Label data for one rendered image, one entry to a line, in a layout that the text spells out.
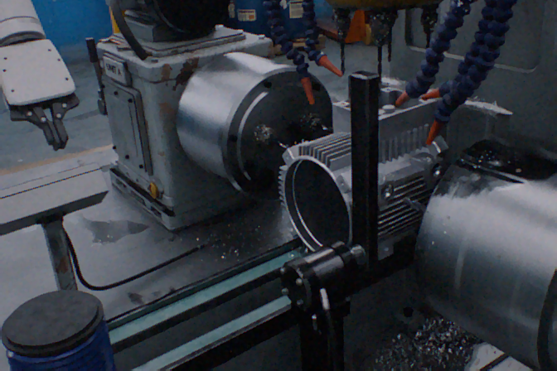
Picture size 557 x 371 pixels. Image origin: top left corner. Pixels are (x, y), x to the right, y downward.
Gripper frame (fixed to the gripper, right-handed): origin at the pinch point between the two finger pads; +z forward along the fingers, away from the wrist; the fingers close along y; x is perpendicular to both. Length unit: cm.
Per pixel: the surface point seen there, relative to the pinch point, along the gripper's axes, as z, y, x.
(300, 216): 26.7, 28.0, -10.4
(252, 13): -183, 291, 351
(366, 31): -135, 395, 337
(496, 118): 26, 47, -37
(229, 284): 31.8, 13.1, -8.4
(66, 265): 18.9, -4.6, 5.2
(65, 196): 10.5, -2.9, -3.5
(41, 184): 7.7, -5.5, -3.5
